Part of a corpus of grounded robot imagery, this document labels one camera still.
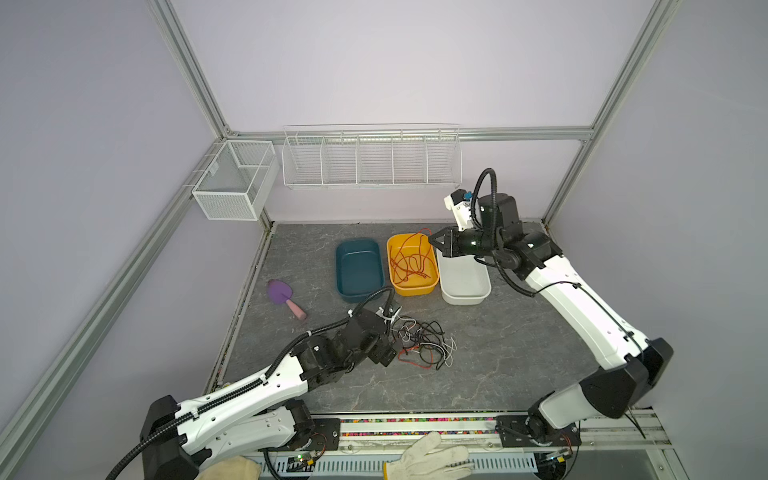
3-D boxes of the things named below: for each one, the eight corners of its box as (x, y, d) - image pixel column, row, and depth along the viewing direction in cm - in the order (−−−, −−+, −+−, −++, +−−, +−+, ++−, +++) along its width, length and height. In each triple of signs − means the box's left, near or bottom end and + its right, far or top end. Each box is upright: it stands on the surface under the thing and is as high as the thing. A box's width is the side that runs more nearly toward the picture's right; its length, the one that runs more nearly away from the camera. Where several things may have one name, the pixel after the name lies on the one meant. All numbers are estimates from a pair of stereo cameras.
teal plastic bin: (332, 304, 100) (328, 295, 95) (340, 249, 115) (338, 239, 110) (382, 303, 100) (382, 294, 95) (384, 249, 115) (383, 239, 110)
